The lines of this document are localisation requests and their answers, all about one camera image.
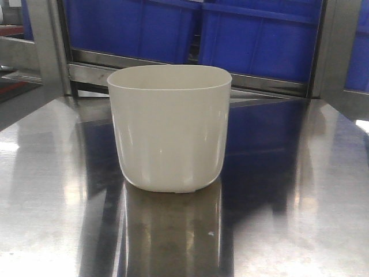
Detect blue crate behind right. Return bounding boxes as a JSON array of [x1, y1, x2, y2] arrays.
[[198, 1, 322, 83]]

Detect white plastic bin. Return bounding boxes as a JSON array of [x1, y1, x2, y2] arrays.
[[107, 65, 232, 193]]

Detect steel shelf frame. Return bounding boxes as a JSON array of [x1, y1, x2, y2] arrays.
[[1, 1, 368, 118]]

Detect blue crate behind left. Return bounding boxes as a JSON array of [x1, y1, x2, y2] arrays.
[[64, 1, 201, 64]]

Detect blue crate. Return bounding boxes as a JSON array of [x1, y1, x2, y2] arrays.
[[64, 1, 201, 64], [198, 1, 322, 83]]

